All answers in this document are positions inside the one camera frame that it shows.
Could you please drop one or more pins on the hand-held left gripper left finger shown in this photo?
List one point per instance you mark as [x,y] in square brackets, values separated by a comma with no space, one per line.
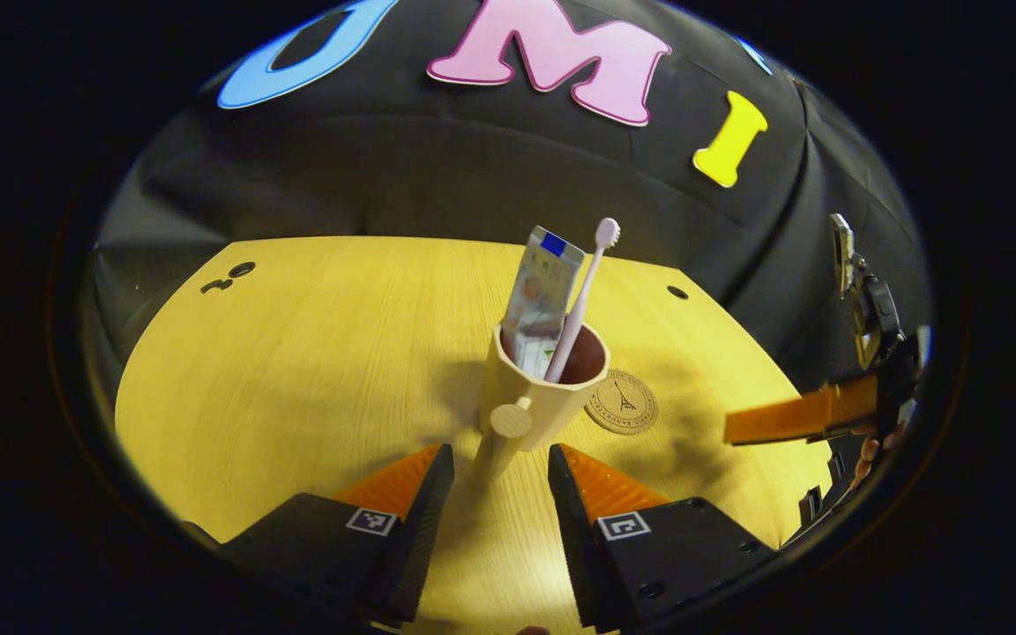
[420,538]

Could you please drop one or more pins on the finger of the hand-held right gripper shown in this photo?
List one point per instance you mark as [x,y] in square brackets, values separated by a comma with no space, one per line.
[790,419]

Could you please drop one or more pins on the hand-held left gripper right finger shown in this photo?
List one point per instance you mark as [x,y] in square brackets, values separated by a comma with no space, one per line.
[574,538]

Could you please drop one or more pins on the round cork coaster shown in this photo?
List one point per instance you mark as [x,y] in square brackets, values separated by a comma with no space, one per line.
[627,404]

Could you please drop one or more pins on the pale pink toothbrush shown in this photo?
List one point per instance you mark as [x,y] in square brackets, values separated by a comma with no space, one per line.
[580,300]

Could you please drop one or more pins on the white toothpaste tube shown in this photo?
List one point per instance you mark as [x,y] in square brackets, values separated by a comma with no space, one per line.
[539,300]

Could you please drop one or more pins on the wooden desktop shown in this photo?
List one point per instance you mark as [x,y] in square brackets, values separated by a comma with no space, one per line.
[296,370]

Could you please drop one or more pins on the black backdrop cloth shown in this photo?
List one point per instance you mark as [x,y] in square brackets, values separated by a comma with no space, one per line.
[437,168]

